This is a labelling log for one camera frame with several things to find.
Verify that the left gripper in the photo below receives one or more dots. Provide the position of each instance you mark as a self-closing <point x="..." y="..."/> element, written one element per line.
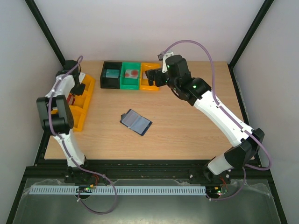
<point x="80" y="92"/>

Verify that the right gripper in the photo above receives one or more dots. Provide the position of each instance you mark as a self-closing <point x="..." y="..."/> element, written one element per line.
<point x="153" y="77"/>

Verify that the blue card holder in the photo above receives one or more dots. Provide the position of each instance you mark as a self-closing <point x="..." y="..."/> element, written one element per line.
<point x="135" y="122"/>

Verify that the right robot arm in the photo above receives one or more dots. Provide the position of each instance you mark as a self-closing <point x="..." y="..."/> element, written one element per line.
<point x="245" y="141"/>

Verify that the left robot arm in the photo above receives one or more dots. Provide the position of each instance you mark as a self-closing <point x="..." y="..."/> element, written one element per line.
<point x="55" y="113"/>

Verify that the red card stack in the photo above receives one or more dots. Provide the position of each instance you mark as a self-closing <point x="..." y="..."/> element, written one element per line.
<point x="70" y="99"/>

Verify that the grey-pink card stack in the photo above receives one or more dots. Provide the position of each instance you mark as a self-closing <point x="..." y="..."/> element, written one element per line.
<point x="144" y="76"/>

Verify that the red-dotted card stack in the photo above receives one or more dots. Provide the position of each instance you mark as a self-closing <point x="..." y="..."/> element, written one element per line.
<point x="132" y="74"/>

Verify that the teal card stack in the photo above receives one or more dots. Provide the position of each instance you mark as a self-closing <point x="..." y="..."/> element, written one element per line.
<point x="112" y="73"/>

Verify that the small orange storage bin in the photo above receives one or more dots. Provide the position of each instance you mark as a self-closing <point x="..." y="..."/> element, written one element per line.
<point x="144" y="85"/>

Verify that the orange three-compartment bin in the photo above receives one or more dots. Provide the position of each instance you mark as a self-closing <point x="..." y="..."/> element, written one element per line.
<point x="80" y="107"/>

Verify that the green storage bin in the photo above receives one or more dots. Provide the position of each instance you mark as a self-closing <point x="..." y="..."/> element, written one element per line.
<point x="127" y="83"/>

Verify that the black storage bin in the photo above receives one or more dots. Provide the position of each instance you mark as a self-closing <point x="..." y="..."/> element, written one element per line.
<point x="110" y="83"/>

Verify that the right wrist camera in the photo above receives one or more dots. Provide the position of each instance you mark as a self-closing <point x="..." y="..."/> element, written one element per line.
<point x="162" y="57"/>

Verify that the left black frame post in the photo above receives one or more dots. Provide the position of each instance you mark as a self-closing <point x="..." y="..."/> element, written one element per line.
<point x="45" y="29"/>

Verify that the black frame post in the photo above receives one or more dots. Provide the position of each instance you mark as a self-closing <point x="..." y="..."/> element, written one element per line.
<point x="250" y="32"/>
<point x="45" y="29"/>

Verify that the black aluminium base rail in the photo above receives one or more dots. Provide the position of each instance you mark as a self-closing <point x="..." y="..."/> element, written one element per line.
<point x="192" y="171"/>

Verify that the white slotted cable duct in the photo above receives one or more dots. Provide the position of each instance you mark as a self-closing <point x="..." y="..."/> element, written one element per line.
<point x="120" y="190"/>

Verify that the right black frame post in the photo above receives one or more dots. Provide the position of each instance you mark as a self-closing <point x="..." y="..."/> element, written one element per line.
<point x="250" y="32"/>

